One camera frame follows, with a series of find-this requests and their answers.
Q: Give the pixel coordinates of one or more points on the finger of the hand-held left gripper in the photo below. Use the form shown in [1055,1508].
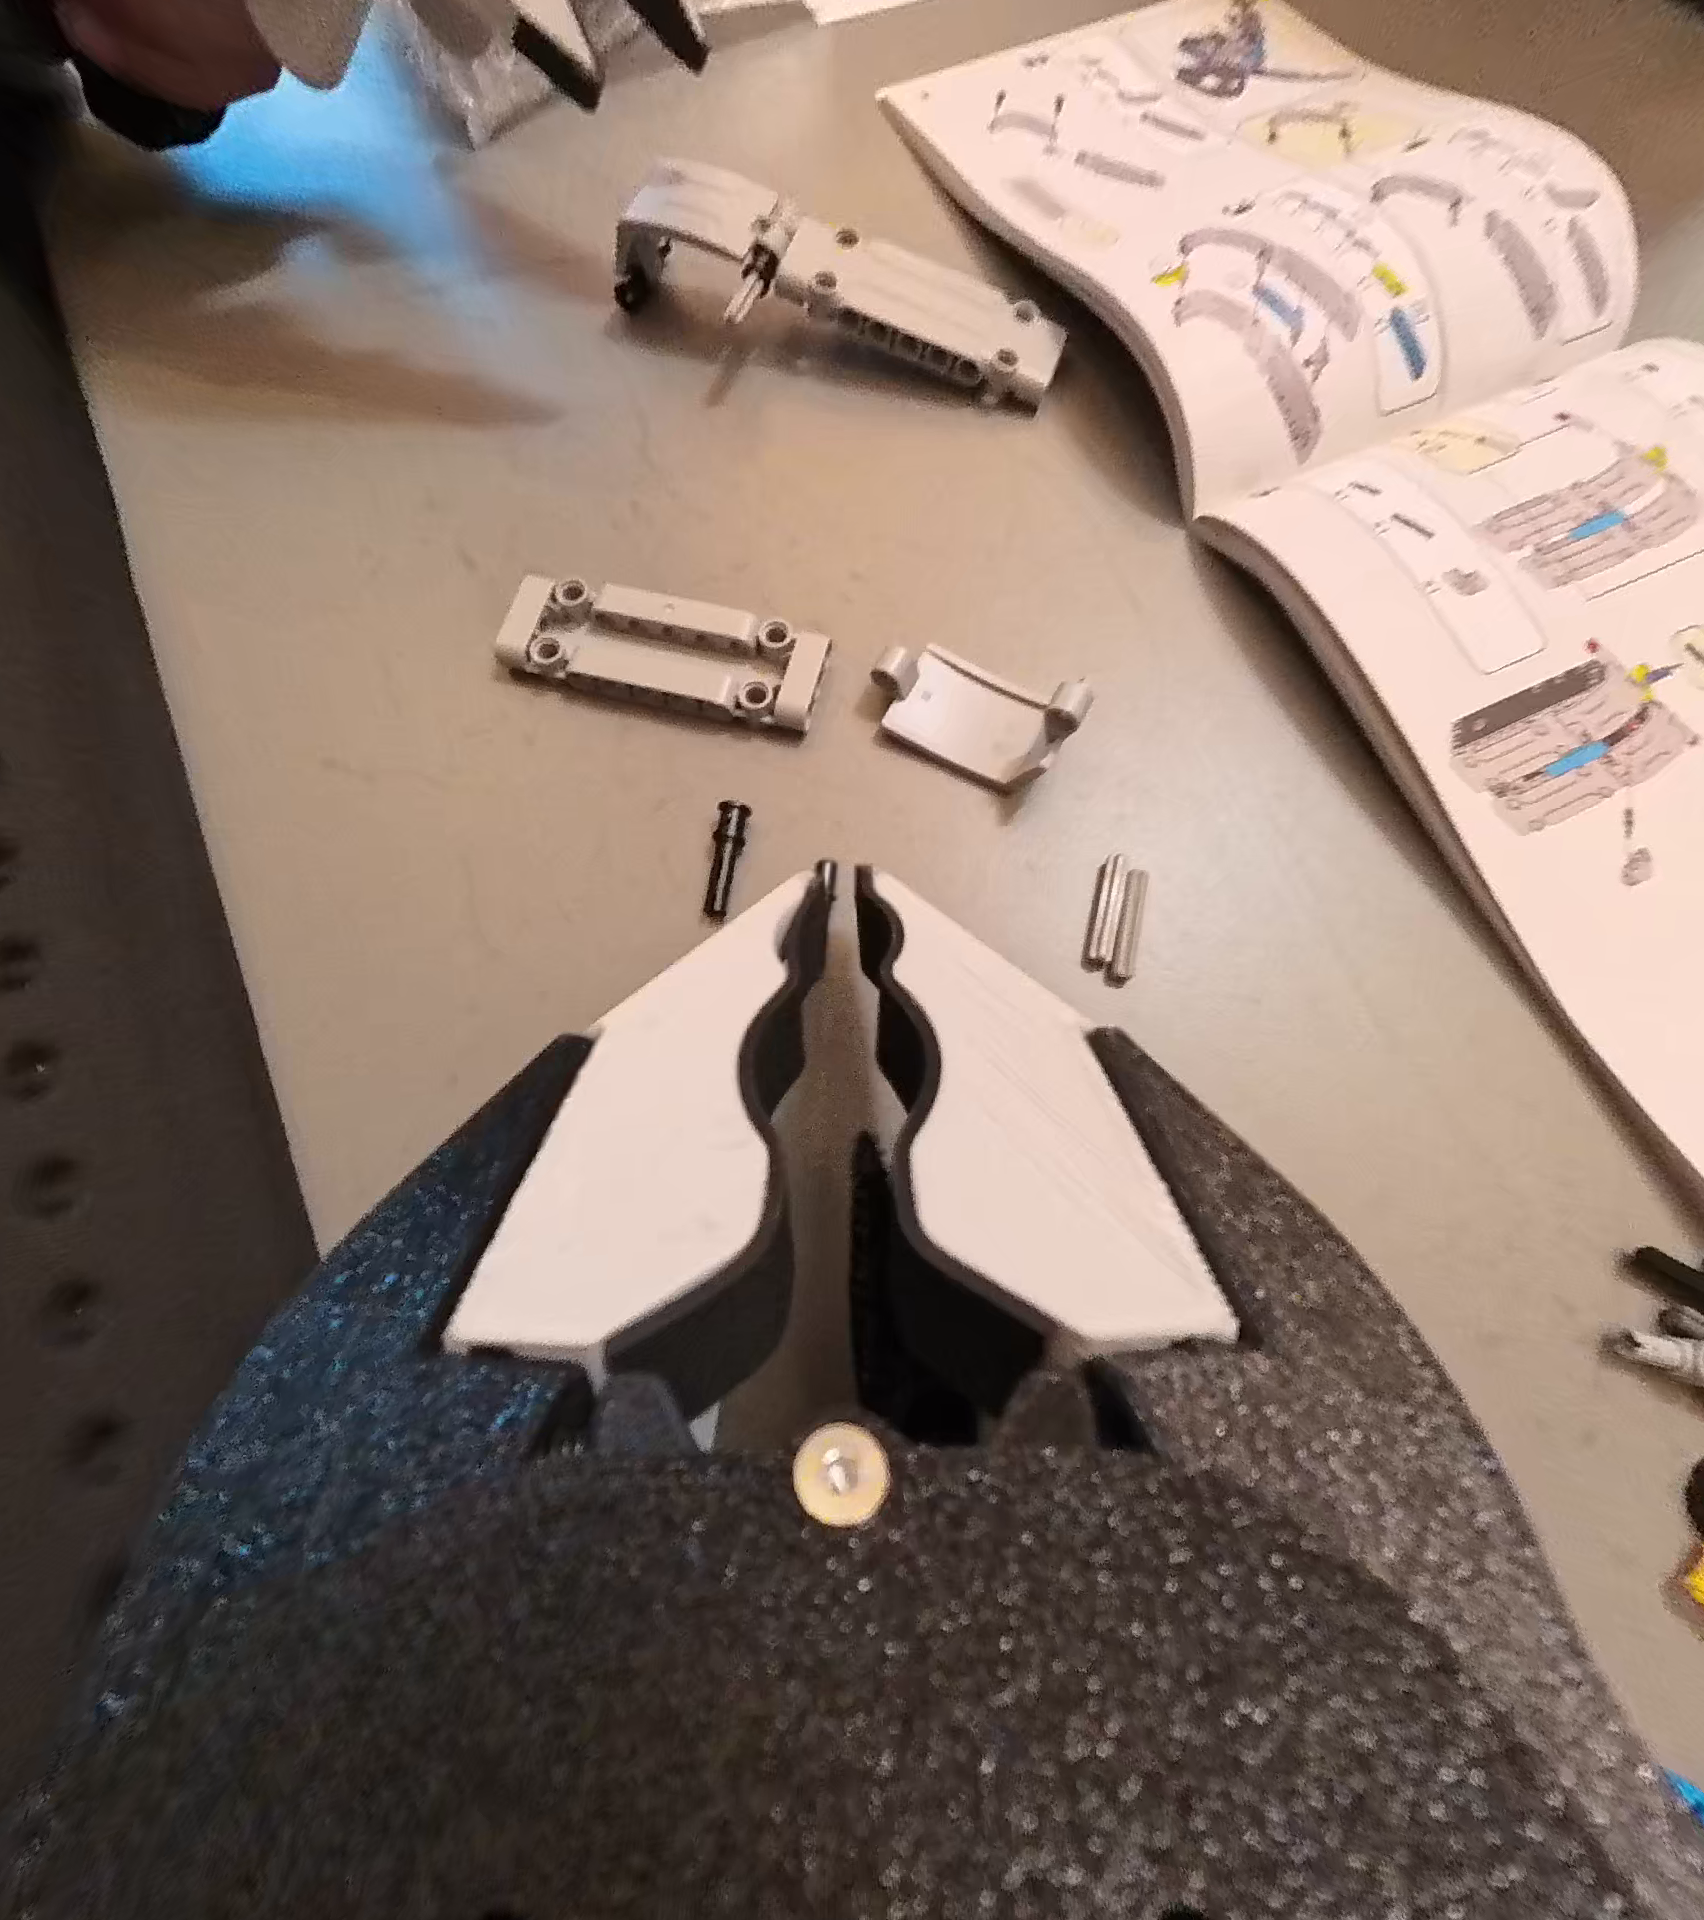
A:
[672,27]
[492,19]

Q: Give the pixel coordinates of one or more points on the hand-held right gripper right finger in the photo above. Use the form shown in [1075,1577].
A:
[1063,1185]

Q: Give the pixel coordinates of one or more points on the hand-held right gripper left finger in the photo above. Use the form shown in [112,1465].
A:
[627,1185]

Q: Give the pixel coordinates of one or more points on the small grey connector piece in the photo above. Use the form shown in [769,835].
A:
[754,279]

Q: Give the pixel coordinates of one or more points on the grey panel with holes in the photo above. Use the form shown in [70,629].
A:
[926,308]

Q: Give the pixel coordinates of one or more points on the grey desk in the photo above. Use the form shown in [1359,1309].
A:
[492,900]

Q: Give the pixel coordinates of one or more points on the person's left hand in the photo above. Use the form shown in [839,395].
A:
[177,44]

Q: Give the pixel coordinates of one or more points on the crumpled clear plastic wrap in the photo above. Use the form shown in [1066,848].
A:
[477,74]

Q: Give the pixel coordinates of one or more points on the grey curved panel piece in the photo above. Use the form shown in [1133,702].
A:
[980,721]

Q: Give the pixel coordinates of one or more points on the white instruction booklet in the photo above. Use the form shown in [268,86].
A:
[1392,374]

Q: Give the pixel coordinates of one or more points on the grey open frame piece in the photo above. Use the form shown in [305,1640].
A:
[665,652]

